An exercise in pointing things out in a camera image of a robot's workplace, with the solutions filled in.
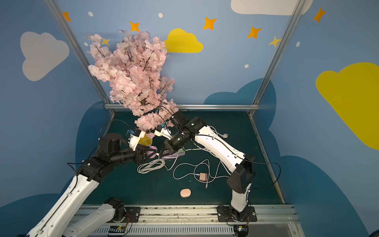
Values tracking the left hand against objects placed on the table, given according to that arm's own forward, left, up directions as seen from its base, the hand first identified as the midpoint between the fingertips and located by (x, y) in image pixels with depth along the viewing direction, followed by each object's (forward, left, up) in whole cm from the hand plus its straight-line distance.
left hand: (154, 148), depth 69 cm
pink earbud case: (-13, -15, -25) cm, 33 cm away
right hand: (-2, -5, -1) cm, 5 cm away
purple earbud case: (-3, +2, +1) cm, 4 cm away
